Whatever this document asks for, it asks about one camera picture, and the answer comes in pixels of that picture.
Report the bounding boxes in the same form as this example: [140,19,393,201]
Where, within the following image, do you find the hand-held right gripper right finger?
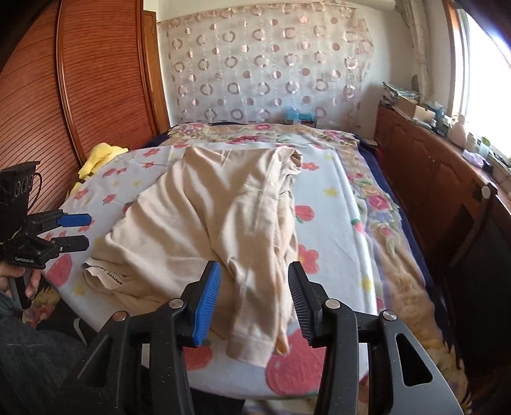
[287,261,466,415]

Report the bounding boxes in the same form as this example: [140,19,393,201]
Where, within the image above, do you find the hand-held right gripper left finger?
[66,260,223,415]

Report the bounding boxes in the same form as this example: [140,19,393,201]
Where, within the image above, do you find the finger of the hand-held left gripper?
[26,211,92,233]
[39,235,89,257]

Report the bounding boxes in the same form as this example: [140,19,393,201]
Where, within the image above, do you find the beige long-sleeve shirt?
[82,146,306,366]

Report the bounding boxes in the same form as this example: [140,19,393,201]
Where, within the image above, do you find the person's left hand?
[0,263,41,300]

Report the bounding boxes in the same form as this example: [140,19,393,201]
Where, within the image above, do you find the yellow plush toy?
[70,141,129,196]

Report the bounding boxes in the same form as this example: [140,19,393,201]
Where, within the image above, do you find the light sheet with red flowers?
[42,144,380,400]

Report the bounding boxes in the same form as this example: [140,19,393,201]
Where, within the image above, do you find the beige rose-print quilt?
[162,122,472,415]

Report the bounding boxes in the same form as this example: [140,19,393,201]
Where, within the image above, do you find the person's dark trousers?
[0,295,100,415]

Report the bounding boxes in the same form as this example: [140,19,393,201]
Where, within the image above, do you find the wooden headboard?
[0,0,171,212]

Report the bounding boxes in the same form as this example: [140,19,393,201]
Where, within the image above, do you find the brown wooden cabinet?
[373,102,511,280]

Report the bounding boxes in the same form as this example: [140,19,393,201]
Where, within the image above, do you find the dark wooden chair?
[442,181,511,402]

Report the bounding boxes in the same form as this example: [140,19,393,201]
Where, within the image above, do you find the light blue toy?
[284,107,317,125]

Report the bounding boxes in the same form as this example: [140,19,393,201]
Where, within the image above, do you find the cardboard box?
[395,96,420,117]

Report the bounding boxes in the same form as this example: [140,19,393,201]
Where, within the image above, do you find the sheer curtain with circles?
[157,4,375,125]

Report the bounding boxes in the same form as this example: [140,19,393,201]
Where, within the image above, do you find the stack of papers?
[382,82,422,105]

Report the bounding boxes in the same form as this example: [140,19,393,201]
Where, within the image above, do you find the pink plastic bottle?
[449,114,468,147]

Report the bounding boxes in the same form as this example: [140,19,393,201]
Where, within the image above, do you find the bright window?
[455,8,511,160]

